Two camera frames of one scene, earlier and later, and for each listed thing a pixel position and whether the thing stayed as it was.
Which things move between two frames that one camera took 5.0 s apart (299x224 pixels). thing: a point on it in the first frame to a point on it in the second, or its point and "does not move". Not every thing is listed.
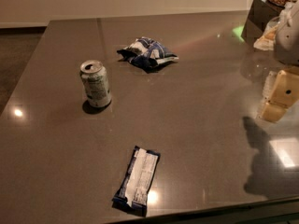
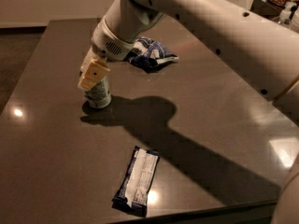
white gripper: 288,37 to 107,44
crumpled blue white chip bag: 149,52 does not move
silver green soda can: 96,83 does not move
